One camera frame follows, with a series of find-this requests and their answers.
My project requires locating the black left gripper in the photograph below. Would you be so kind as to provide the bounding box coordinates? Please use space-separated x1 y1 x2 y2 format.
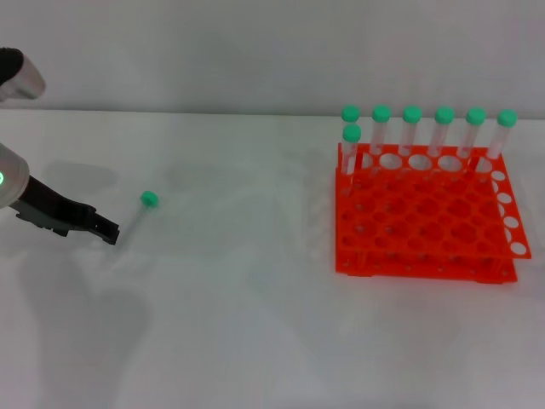
15 175 122 247

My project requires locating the green-capped clear test tube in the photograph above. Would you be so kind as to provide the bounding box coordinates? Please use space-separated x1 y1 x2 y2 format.
369 104 393 155
111 190 160 268
427 106 456 158
457 107 487 158
398 105 423 157
342 124 364 178
341 104 362 129
486 109 519 160

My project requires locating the orange plastic test tube rack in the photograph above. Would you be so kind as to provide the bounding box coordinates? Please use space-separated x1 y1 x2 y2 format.
333 142 533 285

